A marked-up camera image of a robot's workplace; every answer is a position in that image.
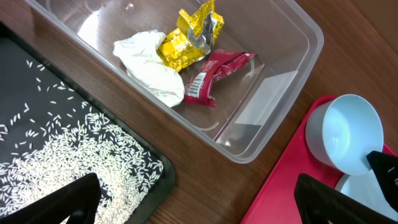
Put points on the light blue plate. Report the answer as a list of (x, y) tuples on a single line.
[(366, 190)]

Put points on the clear plastic bin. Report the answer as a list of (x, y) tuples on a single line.
[(251, 103)]

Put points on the light blue bowl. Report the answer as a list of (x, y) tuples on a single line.
[(343, 131)]

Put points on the yellow foil wrapper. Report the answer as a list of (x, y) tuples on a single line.
[(194, 37)]

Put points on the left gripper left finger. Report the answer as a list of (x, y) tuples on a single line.
[(76, 202)]

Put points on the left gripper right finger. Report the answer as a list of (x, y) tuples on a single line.
[(319, 203)]

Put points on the white tissue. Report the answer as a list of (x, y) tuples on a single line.
[(139, 55)]

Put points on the red snack wrapper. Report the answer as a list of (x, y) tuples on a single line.
[(219, 65)]

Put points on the black waste tray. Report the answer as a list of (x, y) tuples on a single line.
[(53, 133)]

